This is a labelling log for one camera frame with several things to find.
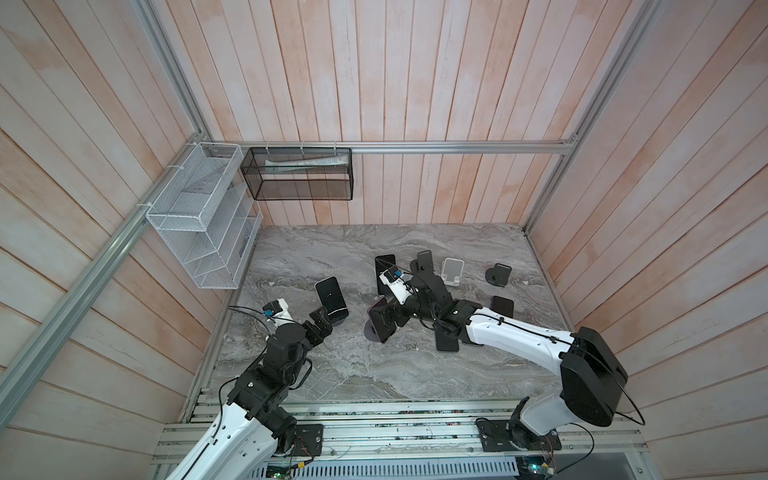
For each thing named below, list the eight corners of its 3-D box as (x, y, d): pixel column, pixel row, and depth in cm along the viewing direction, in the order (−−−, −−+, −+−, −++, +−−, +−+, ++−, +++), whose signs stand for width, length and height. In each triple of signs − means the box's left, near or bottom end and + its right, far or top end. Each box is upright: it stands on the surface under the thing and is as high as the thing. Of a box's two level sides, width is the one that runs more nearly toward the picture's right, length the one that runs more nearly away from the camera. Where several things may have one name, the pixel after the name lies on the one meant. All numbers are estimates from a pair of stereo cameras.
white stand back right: (440, 284, 107) (444, 269, 100) (441, 271, 110) (445, 256, 104) (458, 287, 106) (464, 273, 99) (459, 274, 109) (464, 259, 103)
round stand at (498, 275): (483, 283, 107) (491, 268, 100) (485, 276, 109) (492, 261, 102) (504, 289, 105) (513, 274, 98) (505, 281, 107) (513, 266, 100)
